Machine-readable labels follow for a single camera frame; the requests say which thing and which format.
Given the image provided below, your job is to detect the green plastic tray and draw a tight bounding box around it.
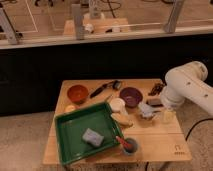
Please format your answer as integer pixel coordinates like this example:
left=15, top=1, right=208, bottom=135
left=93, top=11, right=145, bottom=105
left=55, top=102, right=123, bottom=165

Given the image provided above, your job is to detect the dark brown pinecone object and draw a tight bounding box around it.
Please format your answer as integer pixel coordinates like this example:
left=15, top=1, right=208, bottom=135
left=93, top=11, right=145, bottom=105
left=148, top=83, right=164, bottom=96

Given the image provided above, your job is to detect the wooden background table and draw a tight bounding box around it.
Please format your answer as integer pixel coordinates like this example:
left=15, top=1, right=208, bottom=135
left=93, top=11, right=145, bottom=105
left=63, top=18, right=130, bottom=36

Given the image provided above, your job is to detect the orange bowl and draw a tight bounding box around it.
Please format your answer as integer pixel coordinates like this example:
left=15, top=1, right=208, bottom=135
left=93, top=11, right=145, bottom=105
left=67, top=85, right=89, bottom=104

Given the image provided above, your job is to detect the red handled utensil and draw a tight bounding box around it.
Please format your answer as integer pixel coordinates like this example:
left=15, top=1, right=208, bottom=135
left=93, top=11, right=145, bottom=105
left=116, top=136, right=133, bottom=150

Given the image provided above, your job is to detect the grey cloth toy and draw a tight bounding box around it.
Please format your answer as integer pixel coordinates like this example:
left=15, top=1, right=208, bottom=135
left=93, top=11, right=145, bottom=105
left=138, top=102, right=155, bottom=119

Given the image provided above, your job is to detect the black cable on floor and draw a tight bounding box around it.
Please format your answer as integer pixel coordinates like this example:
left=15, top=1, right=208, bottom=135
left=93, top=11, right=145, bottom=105
left=185, top=117, right=213, bottom=142

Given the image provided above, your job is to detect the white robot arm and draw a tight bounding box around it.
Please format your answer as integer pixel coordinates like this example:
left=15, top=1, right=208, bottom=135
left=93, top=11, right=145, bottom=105
left=160, top=61, right=213, bottom=116

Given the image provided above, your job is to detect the purple bowl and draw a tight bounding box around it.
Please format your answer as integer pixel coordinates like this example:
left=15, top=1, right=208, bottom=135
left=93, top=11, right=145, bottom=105
left=119, top=87, right=143, bottom=108

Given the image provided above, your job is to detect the translucent yellow cup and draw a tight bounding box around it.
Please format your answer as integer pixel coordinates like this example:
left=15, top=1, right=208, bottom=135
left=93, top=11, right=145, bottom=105
left=163, top=109, right=176, bottom=124

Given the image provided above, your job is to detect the grey sponge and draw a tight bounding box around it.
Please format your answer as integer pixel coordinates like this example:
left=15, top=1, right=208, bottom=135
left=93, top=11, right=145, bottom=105
left=82, top=128, right=104, bottom=147

